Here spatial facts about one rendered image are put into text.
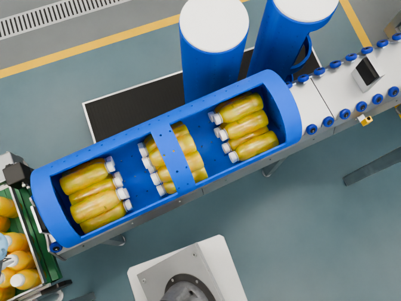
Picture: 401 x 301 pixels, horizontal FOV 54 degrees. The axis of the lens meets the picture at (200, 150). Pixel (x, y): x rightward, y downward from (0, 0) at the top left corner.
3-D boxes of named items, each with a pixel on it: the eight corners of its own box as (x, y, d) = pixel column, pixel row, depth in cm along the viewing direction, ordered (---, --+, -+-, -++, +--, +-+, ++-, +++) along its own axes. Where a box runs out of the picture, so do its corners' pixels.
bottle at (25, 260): (44, 256, 147) (25, 256, 131) (34, 272, 145) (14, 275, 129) (29, 247, 148) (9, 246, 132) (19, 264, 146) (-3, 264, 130)
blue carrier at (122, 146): (292, 151, 153) (311, 126, 125) (78, 250, 142) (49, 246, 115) (258, 89, 160) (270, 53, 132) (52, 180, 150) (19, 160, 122)
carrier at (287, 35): (244, 103, 244) (290, 106, 243) (269, 21, 159) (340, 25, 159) (246, 61, 251) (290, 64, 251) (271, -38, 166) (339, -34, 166)
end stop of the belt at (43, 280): (47, 282, 140) (44, 282, 137) (45, 283, 140) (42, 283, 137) (11, 180, 149) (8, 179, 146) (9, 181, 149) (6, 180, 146)
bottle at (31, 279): (36, 264, 146) (17, 265, 130) (51, 275, 145) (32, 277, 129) (24, 280, 145) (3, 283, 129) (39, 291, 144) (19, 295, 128)
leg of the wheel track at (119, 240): (127, 243, 236) (102, 238, 175) (118, 247, 235) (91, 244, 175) (123, 234, 237) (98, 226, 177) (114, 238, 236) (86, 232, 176)
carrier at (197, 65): (240, 104, 243) (209, 73, 248) (264, 22, 159) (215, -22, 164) (207, 134, 238) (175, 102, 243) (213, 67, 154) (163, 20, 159)
